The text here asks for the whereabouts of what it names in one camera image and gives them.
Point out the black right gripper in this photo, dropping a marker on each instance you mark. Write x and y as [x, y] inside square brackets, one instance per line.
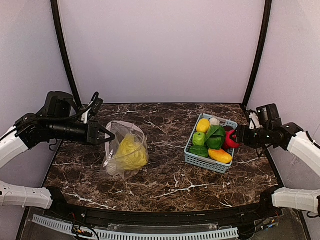
[240, 135]

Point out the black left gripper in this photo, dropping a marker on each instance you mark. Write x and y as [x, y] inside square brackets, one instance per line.
[93, 132]

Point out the red apple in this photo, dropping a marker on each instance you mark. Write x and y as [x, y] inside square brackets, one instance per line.
[229, 141]

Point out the clear zip top bag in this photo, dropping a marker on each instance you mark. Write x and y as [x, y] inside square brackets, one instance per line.
[120, 129]

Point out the yellow white napa cabbage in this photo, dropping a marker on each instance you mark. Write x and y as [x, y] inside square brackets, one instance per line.
[131, 156]

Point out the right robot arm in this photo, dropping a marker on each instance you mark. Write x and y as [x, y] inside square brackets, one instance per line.
[265, 129]

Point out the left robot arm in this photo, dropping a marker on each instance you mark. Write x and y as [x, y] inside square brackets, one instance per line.
[58, 119]

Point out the green leafy vegetable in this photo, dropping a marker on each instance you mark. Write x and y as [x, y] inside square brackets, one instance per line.
[215, 137]

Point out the white garlic bulb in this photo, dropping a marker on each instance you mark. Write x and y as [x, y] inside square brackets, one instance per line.
[214, 121]

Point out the orange yellow mango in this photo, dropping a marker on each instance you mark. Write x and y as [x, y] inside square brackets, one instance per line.
[220, 156]

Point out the yellow lemon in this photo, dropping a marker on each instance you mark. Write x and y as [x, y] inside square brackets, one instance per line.
[203, 125]

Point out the green apple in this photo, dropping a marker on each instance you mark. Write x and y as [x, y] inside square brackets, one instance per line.
[199, 139]

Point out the green bell pepper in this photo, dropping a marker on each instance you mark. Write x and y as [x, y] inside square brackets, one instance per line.
[200, 151]

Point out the light blue plastic basket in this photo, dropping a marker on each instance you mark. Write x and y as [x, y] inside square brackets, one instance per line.
[208, 163]

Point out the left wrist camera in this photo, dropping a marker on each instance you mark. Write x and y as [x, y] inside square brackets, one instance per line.
[93, 108]

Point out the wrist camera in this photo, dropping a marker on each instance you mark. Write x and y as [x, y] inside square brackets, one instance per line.
[266, 117]
[93, 108]

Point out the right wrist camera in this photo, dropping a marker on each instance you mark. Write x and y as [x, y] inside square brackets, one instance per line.
[266, 117]

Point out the black front rail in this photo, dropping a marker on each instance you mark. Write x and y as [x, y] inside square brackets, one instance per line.
[243, 216]

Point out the white slotted cable duct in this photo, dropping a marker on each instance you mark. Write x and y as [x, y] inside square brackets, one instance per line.
[136, 232]

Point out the right black frame post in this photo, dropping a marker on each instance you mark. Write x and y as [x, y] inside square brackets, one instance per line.
[259, 52]

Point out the black frame post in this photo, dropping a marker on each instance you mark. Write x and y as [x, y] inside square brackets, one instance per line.
[259, 52]
[63, 51]

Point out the left black frame post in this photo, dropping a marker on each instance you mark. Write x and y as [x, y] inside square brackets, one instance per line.
[63, 51]

